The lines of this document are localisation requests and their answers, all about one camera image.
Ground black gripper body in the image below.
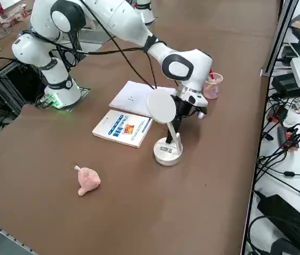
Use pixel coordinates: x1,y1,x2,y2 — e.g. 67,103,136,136
175,95,196,120

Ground white foldable desk lamp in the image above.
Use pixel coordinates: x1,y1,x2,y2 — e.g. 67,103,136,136
147,89,184,167

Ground clear pink pen cup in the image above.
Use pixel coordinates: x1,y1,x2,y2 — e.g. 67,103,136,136
203,72,224,99

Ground white clipboard with black clip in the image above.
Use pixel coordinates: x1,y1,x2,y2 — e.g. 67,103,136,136
109,80,177,117

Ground white book with blue print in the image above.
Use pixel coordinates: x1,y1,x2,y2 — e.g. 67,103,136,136
92,109,153,149

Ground pink plush toy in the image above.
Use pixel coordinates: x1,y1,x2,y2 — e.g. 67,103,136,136
74,164,102,197

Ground black flat power brick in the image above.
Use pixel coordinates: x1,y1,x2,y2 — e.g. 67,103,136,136
271,73,300,98

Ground orange black plug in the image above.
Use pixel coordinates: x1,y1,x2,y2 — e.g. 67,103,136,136
277,124,300,151

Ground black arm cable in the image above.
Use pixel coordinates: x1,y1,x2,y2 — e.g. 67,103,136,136
56,0,166,90

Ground aluminium camera post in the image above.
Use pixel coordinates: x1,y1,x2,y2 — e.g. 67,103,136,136
261,0,300,78

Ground black metal frame stand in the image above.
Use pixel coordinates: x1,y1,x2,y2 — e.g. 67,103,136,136
0,59,47,117

